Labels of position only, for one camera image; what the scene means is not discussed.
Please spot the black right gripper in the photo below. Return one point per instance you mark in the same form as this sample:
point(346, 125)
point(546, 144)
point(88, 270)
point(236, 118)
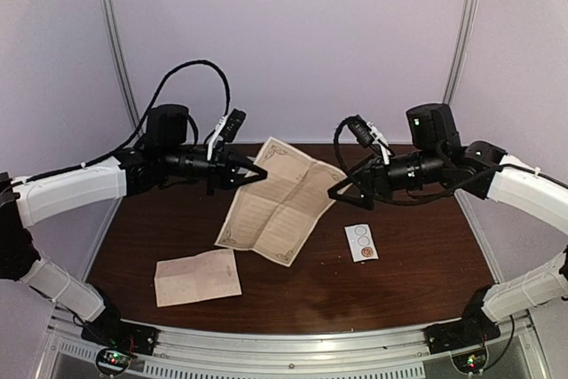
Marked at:
point(368, 177)

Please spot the white seal sticker strip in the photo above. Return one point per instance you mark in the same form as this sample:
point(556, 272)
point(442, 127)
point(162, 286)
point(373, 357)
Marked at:
point(361, 243)

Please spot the green circuit board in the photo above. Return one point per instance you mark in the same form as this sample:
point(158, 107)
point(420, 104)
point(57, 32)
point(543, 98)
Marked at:
point(112, 362)
point(469, 363)

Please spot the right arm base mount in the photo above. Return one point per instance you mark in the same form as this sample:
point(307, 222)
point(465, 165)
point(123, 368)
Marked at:
point(452, 336)

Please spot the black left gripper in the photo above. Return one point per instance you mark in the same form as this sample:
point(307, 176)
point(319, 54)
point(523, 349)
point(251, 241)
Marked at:
point(221, 172)

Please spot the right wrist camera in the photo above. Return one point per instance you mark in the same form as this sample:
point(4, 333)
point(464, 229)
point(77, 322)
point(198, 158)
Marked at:
point(368, 136)

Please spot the aluminium right corner post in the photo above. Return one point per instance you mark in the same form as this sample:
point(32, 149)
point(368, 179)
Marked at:
point(468, 15)

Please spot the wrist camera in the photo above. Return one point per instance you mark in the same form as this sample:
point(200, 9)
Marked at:
point(225, 131)
point(368, 136)

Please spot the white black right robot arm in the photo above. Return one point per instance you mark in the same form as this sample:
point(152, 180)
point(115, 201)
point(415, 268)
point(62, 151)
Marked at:
point(439, 166)

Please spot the aluminium front table rail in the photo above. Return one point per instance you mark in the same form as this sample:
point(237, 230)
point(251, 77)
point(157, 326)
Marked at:
point(394, 353)

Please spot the aluminium left corner post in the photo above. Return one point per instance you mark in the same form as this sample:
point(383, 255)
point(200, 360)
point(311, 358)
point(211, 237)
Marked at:
point(120, 65)

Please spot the aluminium corner post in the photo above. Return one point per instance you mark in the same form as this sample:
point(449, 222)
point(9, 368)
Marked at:
point(468, 15)
point(120, 65)

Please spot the beige ornate letter sheet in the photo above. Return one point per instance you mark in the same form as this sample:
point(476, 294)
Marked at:
point(275, 217)

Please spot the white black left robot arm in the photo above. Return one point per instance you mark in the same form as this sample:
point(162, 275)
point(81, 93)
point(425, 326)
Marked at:
point(162, 153)

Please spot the right green circuit board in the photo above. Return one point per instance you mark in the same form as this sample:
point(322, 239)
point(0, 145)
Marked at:
point(469, 363)

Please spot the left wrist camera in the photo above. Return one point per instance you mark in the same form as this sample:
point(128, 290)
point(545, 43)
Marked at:
point(225, 131)

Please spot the left green circuit board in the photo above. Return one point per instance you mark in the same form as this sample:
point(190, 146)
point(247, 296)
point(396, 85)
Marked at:
point(112, 362)

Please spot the folded beige paper sheet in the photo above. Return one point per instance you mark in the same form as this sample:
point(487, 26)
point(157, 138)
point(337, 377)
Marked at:
point(206, 276)

